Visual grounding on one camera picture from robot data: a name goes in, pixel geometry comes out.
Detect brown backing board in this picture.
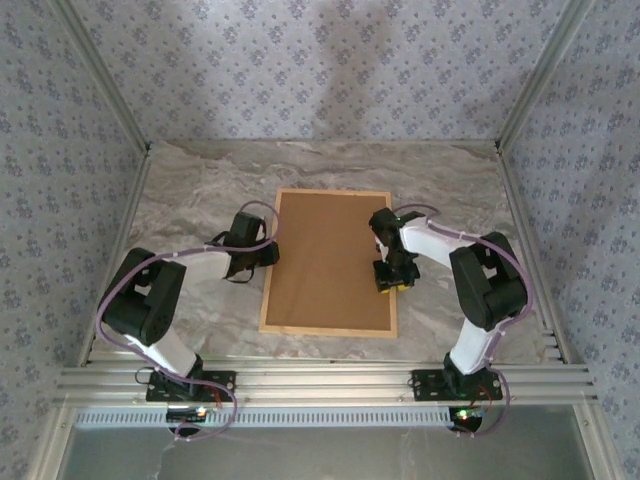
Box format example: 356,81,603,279
264,193,393,332

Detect light wooden picture frame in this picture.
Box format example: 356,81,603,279
258,188,400,340

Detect small circuit board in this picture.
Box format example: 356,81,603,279
166,406,210,424
448,406,489,432

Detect grey metal panel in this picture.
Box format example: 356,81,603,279
59,427,596,480

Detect aluminium lower leg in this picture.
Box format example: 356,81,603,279
574,404,624,480
27,404,76,480

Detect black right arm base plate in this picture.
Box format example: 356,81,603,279
410,368,504,403

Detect aluminium mounting rail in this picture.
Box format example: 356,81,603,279
52,363,599,407

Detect aluminium side rail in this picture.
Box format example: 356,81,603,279
74,147,154,369
494,142,574,366

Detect grey slotted cable duct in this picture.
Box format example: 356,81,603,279
74,407,451,430

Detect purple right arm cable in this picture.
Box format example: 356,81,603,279
392,203,534,440

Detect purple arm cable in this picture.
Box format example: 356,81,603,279
96,199,281,442
392,203,534,440

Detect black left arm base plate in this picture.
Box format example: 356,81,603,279
145,370,237,403

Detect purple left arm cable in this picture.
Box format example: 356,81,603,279
96,199,281,442

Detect aluminium corner post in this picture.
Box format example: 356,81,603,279
49,0,152,154
496,0,597,152

